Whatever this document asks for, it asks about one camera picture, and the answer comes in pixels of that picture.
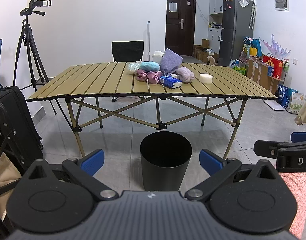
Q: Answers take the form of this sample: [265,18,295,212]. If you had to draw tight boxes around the white wall panel box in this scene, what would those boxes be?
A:
[274,0,289,11]

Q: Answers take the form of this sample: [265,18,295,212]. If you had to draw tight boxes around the white cabinet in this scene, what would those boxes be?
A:
[208,0,223,54]

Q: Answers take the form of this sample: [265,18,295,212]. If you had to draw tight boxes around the blue gift bag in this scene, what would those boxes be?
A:
[252,38,262,57]

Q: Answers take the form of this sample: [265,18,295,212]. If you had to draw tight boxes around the white mop pole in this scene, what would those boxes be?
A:
[147,21,151,61]

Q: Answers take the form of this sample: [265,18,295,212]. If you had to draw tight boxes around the lilac plush towel roll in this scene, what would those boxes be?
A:
[175,67,195,83]

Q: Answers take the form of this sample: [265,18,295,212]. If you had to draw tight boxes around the pink fluffy rug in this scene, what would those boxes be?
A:
[279,172,306,239]

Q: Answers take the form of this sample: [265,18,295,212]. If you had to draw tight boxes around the light blue fluffy ball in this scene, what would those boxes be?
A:
[139,61,160,72]

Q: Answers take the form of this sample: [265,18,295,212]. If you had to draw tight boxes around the small brown plush toy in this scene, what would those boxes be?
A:
[207,56,217,66]

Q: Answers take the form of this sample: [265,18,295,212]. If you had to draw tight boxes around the dark brown door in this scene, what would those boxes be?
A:
[165,0,196,56]

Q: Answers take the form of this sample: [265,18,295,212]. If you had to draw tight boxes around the purple linen drawstring bag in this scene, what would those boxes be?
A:
[160,48,183,75]

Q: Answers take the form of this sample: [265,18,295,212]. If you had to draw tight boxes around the green snack bag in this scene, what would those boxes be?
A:
[233,66,247,75]

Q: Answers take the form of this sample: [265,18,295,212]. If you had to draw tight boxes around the black camera tripod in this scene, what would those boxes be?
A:
[13,15,49,91]

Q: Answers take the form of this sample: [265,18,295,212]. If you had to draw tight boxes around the black trash bin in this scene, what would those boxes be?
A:
[140,131,192,191]

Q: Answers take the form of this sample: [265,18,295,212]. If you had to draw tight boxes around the purple coral decoration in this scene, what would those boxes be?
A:
[259,34,291,60]

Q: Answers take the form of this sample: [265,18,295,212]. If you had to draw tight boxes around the grey refrigerator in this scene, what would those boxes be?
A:
[218,0,253,67]

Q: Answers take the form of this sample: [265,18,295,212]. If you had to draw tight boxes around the blue white product bags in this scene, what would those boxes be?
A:
[278,84,305,114]

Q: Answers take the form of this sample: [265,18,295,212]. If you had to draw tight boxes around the alpaca plush toy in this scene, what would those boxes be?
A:
[152,50,164,64]

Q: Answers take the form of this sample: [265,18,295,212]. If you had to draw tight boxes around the white scale on floor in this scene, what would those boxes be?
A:
[263,100,285,111]

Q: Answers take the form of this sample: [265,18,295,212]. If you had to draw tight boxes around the pink satin drawstring pouch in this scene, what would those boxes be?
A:
[135,69,162,85]

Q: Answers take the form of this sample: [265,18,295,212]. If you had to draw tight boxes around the iridescent white plastic bag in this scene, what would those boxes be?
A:
[126,62,141,75]

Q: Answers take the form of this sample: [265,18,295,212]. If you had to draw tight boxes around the black suitcase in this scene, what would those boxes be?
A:
[0,86,43,174]

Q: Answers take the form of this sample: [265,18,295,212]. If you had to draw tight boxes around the red gift box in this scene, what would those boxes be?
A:
[262,55,284,79]

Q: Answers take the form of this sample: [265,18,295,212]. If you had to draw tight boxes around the folding camping table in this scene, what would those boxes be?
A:
[27,62,276,156]

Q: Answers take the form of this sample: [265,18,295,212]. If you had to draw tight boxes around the blue handkerchief tissue pack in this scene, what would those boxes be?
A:
[159,76,182,89]

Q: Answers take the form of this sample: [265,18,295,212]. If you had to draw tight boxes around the black folding chair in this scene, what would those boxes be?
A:
[112,41,144,62]

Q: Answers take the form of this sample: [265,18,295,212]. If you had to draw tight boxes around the large cardboard box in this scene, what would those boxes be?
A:
[246,59,284,94]

